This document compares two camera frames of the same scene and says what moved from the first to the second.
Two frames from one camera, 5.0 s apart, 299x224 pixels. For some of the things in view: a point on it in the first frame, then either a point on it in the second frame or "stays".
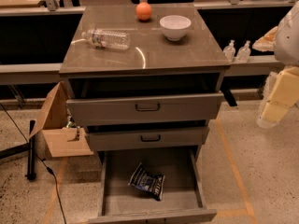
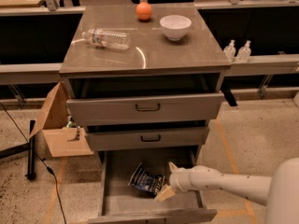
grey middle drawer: [143, 136] stays
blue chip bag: [143, 180] stays
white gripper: [288, 41] → [177, 180]
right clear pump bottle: [244, 52] stays
